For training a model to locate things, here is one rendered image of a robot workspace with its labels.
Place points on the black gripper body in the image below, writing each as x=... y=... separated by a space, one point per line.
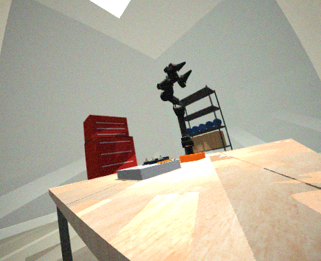
x=178 y=79

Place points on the white flat rectangular plate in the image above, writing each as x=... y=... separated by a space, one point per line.
x=146 y=171

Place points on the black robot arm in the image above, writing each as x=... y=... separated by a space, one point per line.
x=167 y=95

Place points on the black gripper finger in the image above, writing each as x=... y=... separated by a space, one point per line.
x=179 y=66
x=185 y=76

